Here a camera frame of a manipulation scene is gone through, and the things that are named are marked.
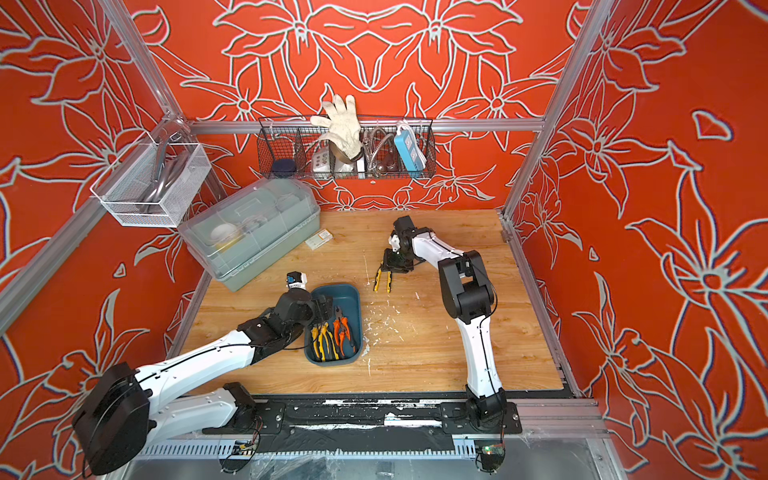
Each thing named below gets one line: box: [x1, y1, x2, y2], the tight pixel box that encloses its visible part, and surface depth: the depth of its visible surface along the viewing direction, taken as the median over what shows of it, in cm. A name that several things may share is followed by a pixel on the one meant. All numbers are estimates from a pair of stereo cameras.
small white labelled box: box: [305, 229, 334, 250], surface depth 112 cm
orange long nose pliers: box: [333, 306, 345, 357], surface depth 87 cm
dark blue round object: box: [273, 158, 295, 178], surface depth 102 cm
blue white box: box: [394, 128, 427, 175], surface depth 89 cm
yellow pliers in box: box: [318, 322, 339, 362], surface depth 86 cm
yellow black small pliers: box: [311, 322, 329, 361], surface depth 86 cm
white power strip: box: [312, 149, 331, 180], surface depth 95 cm
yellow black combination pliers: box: [373, 260, 393, 293], surface depth 100 cm
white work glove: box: [310, 94, 363, 163], surface depth 91 cm
